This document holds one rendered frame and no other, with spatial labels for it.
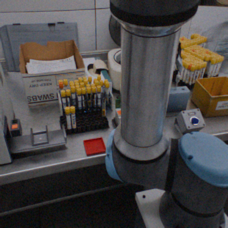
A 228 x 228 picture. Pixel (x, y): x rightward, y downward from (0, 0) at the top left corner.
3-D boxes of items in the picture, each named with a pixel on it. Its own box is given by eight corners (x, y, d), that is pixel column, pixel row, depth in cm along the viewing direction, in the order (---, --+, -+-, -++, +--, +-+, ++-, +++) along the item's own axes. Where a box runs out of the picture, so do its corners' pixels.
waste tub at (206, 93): (205, 118, 103) (211, 97, 97) (190, 99, 114) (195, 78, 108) (238, 114, 106) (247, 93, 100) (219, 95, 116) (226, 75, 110)
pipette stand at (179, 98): (162, 117, 103) (166, 95, 97) (157, 107, 109) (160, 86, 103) (187, 114, 105) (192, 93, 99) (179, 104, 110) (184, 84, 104)
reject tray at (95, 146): (86, 155, 86) (86, 154, 86) (83, 141, 91) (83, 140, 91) (107, 152, 88) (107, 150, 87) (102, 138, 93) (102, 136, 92)
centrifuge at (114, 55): (112, 102, 111) (113, 76, 104) (106, 68, 134) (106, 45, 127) (168, 99, 113) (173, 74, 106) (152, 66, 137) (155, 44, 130)
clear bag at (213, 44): (206, 66, 137) (217, 30, 126) (182, 54, 149) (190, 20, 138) (241, 55, 148) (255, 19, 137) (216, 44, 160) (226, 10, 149)
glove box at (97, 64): (88, 98, 113) (87, 79, 107) (78, 72, 131) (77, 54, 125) (116, 94, 115) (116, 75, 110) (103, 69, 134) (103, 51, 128)
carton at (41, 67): (27, 107, 107) (19, 74, 98) (25, 73, 129) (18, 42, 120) (88, 98, 112) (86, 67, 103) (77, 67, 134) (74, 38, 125)
